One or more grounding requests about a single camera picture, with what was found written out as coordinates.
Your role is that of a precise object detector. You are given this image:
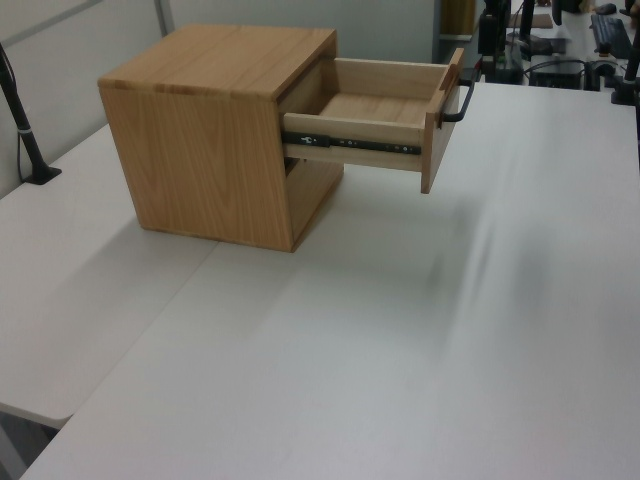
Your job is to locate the black metal drawer handle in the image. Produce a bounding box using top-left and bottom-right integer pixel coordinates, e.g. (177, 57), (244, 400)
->
(439, 74), (477, 124)

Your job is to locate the light wooden cabinet box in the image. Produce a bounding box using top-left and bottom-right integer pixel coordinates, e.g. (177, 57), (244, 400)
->
(98, 23), (345, 253)

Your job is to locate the black metal drawer slide rail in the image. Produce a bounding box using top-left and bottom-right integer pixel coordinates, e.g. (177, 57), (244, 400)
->
(282, 130), (422, 155)

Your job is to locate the black computer keyboard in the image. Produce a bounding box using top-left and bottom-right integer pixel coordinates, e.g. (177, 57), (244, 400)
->
(590, 13), (635, 57)

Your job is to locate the wooden board panel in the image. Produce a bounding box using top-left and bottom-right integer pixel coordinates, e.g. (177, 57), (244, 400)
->
(441, 0), (474, 36)

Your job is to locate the white partition frame post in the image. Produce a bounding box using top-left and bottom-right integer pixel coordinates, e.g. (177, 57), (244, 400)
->
(152, 0), (175, 43)

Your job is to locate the black camera stand pole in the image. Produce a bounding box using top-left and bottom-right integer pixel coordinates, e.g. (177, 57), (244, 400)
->
(0, 41), (64, 184)

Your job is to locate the small black computer box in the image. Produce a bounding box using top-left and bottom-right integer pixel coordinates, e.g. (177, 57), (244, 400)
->
(528, 59), (587, 90)

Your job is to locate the light wooden drawer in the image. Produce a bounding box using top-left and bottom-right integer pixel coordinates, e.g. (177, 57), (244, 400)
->
(282, 47), (466, 195)

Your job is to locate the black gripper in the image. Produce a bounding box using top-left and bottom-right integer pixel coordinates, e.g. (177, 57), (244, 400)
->
(478, 13), (506, 72)

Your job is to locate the black monitor stand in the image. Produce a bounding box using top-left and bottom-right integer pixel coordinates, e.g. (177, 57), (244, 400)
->
(517, 0), (537, 43)

